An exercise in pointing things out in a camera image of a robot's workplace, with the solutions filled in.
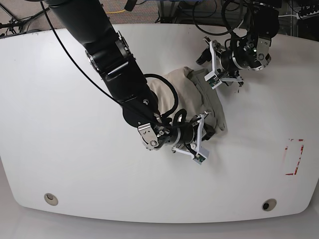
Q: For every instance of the right table cable grommet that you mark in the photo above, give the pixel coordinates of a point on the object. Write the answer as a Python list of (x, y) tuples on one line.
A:
[(269, 205)]

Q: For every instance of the beige T-shirt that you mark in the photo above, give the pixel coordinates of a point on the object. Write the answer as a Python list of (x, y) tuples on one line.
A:
[(195, 95)]

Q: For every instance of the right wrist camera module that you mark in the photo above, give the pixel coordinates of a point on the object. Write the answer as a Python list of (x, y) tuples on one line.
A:
[(201, 155)]

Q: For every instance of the red tape rectangle marking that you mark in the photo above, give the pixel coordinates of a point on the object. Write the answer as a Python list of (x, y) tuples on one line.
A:
[(292, 156)]

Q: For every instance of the table cable grommet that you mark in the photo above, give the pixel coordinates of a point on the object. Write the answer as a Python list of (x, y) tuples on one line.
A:
[(51, 199), (269, 205)]

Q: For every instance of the white power strip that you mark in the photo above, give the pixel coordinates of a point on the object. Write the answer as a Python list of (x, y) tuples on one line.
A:
[(308, 11)]

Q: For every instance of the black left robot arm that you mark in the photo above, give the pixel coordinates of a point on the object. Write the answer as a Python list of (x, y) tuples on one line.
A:
[(248, 45)]

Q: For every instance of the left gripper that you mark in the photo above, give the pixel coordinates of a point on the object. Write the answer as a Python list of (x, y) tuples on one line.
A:
[(221, 62)]

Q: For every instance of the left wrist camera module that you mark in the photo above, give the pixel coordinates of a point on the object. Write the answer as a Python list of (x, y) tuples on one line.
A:
[(212, 79)]

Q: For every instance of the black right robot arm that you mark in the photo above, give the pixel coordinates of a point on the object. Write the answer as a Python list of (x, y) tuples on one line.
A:
[(110, 56)]

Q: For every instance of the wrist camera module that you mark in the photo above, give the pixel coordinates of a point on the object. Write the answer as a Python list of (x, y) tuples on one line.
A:
[(212, 79), (201, 155)]

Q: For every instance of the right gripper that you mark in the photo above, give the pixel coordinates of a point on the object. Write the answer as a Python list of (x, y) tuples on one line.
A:
[(190, 135)]

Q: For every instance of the black tripod stand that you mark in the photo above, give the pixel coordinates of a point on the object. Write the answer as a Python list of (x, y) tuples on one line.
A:
[(18, 26)]

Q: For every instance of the left table cable grommet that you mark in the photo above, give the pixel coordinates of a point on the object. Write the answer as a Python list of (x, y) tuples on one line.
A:
[(51, 199)]

